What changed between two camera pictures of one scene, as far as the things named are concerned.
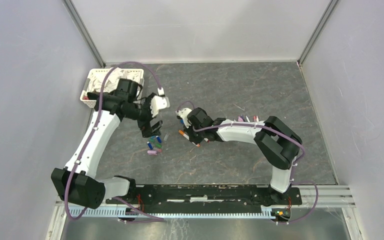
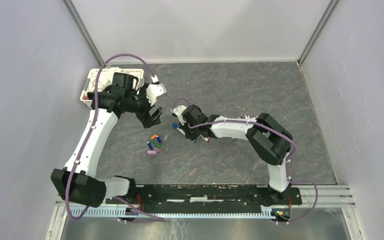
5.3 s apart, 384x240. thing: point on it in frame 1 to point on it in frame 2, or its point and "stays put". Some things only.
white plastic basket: x=89 y=102 stays put
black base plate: x=208 y=198 stays put
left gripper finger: x=147 y=132 to x=148 y=122
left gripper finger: x=156 y=125 to x=155 y=113
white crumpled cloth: x=97 y=80 stays put
